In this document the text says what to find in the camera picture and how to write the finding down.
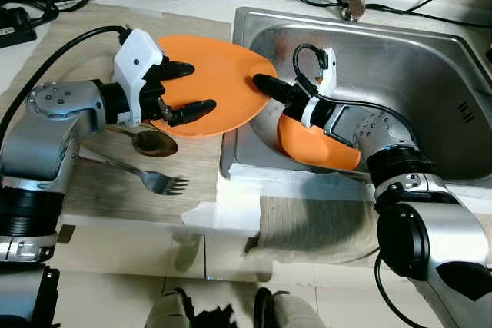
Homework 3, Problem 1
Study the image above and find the cream cabinet door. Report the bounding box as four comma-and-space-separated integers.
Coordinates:
204, 234, 381, 281

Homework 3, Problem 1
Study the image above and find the beige place mat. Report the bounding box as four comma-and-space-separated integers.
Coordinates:
0, 2, 239, 225

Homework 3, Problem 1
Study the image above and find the grey robot right leg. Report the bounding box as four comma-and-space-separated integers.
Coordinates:
256, 288, 327, 328

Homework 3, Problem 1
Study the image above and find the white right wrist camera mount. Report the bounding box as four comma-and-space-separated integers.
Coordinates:
301, 47, 337, 128

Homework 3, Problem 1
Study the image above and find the white paper sheet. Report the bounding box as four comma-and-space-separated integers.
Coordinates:
183, 163, 377, 237

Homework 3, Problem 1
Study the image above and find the grey robot left leg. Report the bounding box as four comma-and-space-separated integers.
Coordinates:
145, 288, 194, 328

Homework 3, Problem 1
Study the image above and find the orange bowl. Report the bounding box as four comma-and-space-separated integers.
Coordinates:
277, 113, 362, 172

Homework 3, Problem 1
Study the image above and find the cream drawer front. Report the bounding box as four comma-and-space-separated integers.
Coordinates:
54, 217, 207, 277

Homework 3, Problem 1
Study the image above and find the stainless steel sink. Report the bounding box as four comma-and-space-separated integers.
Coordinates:
221, 7, 492, 191

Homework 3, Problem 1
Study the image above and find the black robot pelvis part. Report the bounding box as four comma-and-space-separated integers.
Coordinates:
191, 303, 238, 328

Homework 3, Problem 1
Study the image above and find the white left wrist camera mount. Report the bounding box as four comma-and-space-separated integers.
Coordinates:
114, 28, 165, 128

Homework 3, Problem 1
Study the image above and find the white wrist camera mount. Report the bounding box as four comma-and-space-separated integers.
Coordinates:
301, 47, 337, 128
114, 28, 165, 128

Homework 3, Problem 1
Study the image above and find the beige hanging towel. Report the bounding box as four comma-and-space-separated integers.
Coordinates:
246, 196, 492, 267

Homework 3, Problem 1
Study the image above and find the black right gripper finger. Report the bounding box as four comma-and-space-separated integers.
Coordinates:
252, 73, 302, 108

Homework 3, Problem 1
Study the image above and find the grey robot leg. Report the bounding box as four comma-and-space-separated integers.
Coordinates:
145, 288, 194, 328
256, 288, 327, 328

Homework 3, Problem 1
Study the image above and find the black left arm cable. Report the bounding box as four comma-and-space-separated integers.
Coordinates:
0, 25, 133, 141

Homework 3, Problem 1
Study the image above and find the metal drawer handle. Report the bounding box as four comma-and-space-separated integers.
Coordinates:
58, 224, 78, 244

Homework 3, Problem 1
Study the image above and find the orange plate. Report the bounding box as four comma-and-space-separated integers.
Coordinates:
150, 34, 276, 138

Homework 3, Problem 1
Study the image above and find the metal fork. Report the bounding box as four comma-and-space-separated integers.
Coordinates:
77, 147, 190, 196

